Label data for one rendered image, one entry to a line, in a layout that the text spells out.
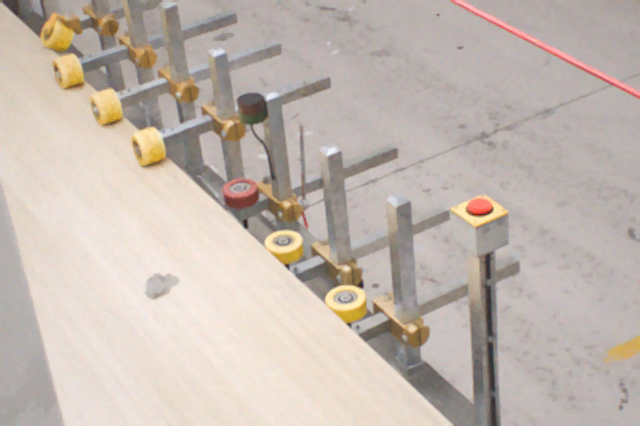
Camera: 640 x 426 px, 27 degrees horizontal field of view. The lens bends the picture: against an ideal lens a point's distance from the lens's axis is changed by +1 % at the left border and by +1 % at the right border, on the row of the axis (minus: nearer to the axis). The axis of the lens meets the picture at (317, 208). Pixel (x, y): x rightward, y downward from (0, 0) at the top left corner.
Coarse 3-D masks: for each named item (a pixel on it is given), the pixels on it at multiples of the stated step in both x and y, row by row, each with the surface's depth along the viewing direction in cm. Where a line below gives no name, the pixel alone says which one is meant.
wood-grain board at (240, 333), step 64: (0, 64) 362; (0, 128) 331; (64, 128) 328; (128, 128) 325; (64, 192) 302; (128, 192) 300; (192, 192) 297; (64, 256) 280; (128, 256) 278; (192, 256) 276; (256, 256) 273; (64, 320) 261; (128, 320) 259; (192, 320) 257; (256, 320) 255; (320, 320) 253; (64, 384) 244; (128, 384) 242; (192, 384) 241; (256, 384) 239; (320, 384) 237; (384, 384) 236
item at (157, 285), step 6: (150, 276) 269; (156, 276) 269; (162, 276) 270; (168, 276) 267; (174, 276) 269; (150, 282) 267; (156, 282) 266; (162, 282) 267; (168, 282) 267; (174, 282) 268; (150, 288) 265; (156, 288) 266; (162, 288) 266; (168, 288) 266; (150, 294) 264; (156, 294) 264; (162, 294) 264
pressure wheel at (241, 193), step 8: (232, 184) 297; (240, 184) 296; (248, 184) 297; (256, 184) 296; (224, 192) 295; (232, 192) 294; (240, 192) 294; (248, 192) 294; (256, 192) 295; (224, 200) 297; (232, 200) 294; (240, 200) 293; (248, 200) 294; (256, 200) 296; (240, 208) 294
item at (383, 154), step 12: (360, 156) 311; (372, 156) 311; (384, 156) 312; (396, 156) 314; (348, 168) 308; (360, 168) 310; (300, 180) 305; (312, 180) 304; (300, 192) 304; (264, 204) 300; (240, 216) 297
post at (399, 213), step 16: (400, 208) 247; (400, 224) 249; (400, 240) 250; (400, 256) 252; (400, 272) 254; (400, 288) 257; (400, 304) 259; (416, 304) 260; (400, 320) 262; (400, 352) 267; (416, 352) 266
